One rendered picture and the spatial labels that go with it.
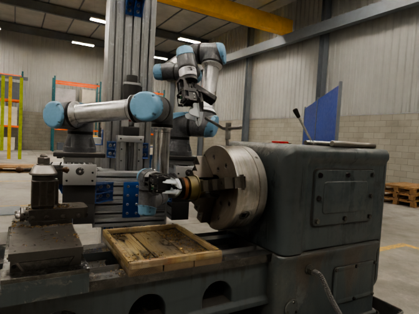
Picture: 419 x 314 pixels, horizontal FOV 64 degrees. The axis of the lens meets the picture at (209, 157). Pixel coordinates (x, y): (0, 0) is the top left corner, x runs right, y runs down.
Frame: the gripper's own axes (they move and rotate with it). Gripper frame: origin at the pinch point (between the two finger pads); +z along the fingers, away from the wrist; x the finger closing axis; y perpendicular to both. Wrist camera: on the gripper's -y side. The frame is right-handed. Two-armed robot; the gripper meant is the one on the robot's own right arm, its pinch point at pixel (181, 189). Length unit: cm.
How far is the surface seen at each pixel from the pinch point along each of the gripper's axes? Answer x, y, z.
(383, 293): -108, -227, -71
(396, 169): -47, -986, -549
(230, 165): 8.8, -15.1, 6.3
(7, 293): -19, 49, 21
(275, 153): 13.6, -31.3, 10.1
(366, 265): -31, -78, 16
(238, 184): 2.8, -15.7, 11.2
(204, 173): 4.6, -11.4, -5.7
